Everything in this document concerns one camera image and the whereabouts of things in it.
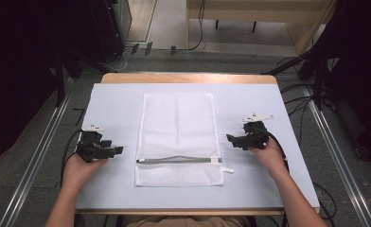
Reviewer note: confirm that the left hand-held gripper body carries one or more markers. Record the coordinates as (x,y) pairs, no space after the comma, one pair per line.
(90,148)

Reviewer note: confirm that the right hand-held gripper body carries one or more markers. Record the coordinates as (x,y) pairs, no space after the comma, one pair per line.
(256,135)

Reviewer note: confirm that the person's left hand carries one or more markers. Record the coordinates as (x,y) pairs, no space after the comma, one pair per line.
(78,171)

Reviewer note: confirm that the person's right hand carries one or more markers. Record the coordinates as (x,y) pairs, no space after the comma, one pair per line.
(273,159)

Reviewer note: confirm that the pale blue table mat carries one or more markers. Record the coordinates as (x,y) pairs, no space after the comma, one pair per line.
(117,104)

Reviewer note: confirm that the white mesh laundry bag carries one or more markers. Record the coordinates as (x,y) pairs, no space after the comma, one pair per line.
(179,138)

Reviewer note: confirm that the black metal stand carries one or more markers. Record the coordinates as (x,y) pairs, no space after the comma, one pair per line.
(316,82)
(60,82)

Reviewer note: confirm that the wooden table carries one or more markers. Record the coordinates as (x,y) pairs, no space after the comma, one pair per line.
(186,78)

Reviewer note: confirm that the person's tan pants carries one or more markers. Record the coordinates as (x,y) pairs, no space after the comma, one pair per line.
(186,221)

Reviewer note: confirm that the dark curtain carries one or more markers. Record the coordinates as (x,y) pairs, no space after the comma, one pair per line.
(19,63)
(360,63)

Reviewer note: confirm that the dark cabinet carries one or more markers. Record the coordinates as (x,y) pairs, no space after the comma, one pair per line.
(111,25)

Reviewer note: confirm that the light wooden bench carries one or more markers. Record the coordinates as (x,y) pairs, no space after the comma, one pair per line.
(256,12)

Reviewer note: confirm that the metal floor rail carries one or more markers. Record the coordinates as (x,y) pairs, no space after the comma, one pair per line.
(32,164)
(341,164)

